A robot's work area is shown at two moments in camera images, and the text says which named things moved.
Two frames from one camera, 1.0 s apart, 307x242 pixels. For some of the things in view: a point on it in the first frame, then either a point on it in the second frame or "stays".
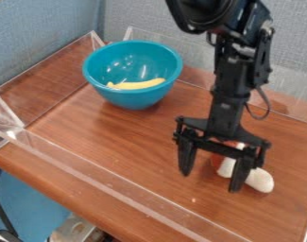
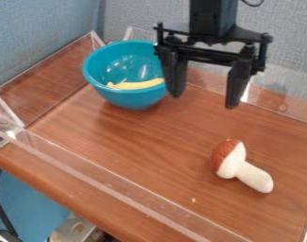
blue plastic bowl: [134, 73] stays
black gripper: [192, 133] to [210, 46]
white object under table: [76, 230] stays
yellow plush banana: [134, 84] stays
